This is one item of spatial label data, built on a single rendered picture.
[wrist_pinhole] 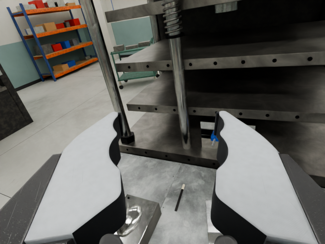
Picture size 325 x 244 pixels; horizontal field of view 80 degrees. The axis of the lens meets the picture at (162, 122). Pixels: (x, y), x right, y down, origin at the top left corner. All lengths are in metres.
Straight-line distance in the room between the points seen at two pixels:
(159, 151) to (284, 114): 0.67
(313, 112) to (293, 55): 0.26
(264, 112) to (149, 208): 0.66
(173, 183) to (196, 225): 0.23
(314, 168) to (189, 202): 0.59
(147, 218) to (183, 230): 0.14
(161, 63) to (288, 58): 0.54
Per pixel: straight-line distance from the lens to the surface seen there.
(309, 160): 1.17
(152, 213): 0.80
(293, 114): 1.03
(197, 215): 0.86
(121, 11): 1.11
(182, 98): 0.99
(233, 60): 0.93
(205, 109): 1.04
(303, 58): 0.94
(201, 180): 0.97
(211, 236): 0.71
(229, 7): 1.16
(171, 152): 1.15
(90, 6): 1.11
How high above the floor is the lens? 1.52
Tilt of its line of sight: 30 degrees down
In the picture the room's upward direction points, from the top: 10 degrees counter-clockwise
